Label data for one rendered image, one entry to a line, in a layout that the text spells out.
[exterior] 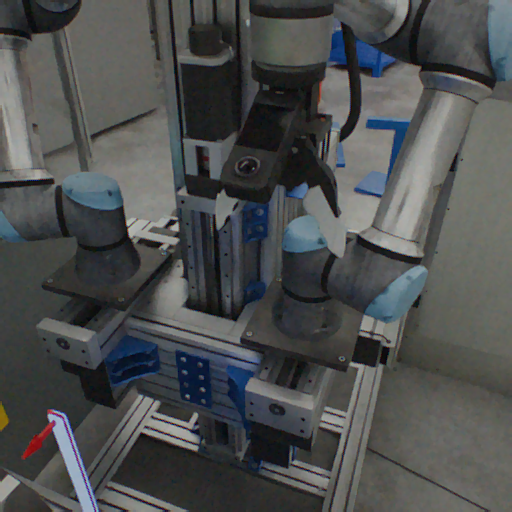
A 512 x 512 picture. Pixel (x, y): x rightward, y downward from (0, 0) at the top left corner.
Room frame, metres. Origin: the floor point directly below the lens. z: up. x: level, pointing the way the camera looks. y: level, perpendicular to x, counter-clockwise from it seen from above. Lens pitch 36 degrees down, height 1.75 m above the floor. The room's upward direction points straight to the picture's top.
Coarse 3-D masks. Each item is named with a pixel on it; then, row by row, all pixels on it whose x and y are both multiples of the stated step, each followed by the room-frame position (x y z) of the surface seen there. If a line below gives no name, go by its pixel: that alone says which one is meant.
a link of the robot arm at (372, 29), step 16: (336, 0) 0.73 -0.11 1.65; (352, 0) 0.75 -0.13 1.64; (368, 0) 0.77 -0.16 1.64; (384, 0) 0.80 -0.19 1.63; (400, 0) 0.84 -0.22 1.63; (416, 0) 0.86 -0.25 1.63; (336, 16) 0.77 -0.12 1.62; (352, 16) 0.77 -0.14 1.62; (368, 16) 0.79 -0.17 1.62; (384, 16) 0.81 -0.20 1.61; (400, 16) 0.83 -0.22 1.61; (368, 32) 0.83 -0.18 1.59; (384, 32) 0.84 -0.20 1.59; (400, 32) 0.84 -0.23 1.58; (384, 48) 0.87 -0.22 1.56; (400, 48) 0.86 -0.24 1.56
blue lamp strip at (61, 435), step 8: (56, 432) 0.42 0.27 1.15; (64, 432) 0.41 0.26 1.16; (64, 440) 0.42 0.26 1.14; (64, 448) 0.42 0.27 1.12; (64, 456) 0.42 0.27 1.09; (72, 456) 0.41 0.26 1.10; (72, 464) 0.42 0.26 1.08; (72, 472) 0.42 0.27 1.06; (80, 472) 0.42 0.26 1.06; (72, 480) 0.42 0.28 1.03; (80, 480) 0.42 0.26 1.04; (80, 488) 0.42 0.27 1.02; (80, 496) 0.42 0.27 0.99; (88, 496) 0.42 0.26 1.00; (88, 504) 0.42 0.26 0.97
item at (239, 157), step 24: (264, 96) 0.47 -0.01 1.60; (288, 96) 0.46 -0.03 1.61; (264, 120) 0.44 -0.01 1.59; (288, 120) 0.44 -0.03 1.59; (240, 144) 0.42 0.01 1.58; (264, 144) 0.42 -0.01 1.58; (288, 144) 0.43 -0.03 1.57; (240, 168) 0.39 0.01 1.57; (264, 168) 0.39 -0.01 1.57; (240, 192) 0.38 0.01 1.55; (264, 192) 0.38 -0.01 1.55
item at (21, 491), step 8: (0, 472) 0.34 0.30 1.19; (0, 480) 0.33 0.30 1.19; (16, 488) 0.32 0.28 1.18; (24, 488) 0.33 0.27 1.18; (8, 496) 0.31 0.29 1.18; (16, 496) 0.31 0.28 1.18; (24, 496) 0.32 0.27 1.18; (32, 496) 0.32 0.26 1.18; (0, 504) 0.30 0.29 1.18; (8, 504) 0.30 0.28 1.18; (16, 504) 0.31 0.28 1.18; (24, 504) 0.31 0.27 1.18; (32, 504) 0.31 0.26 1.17; (40, 504) 0.31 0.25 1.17
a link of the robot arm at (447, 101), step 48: (432, 0) 0.85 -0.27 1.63; (480, 0) 0.81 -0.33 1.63; (432, 48) 0.82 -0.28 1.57; (480, 48) 0.77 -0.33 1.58; (432, 96) 0.78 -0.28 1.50; (480, 96) 0.77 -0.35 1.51; (432, 144) 0.74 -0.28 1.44; (384, 192) 0.75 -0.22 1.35; (432, 192) 0.72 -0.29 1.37; (384, 240) 0.68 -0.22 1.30; (336, 288) 0.68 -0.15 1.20; (384, 288) 0.64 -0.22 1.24
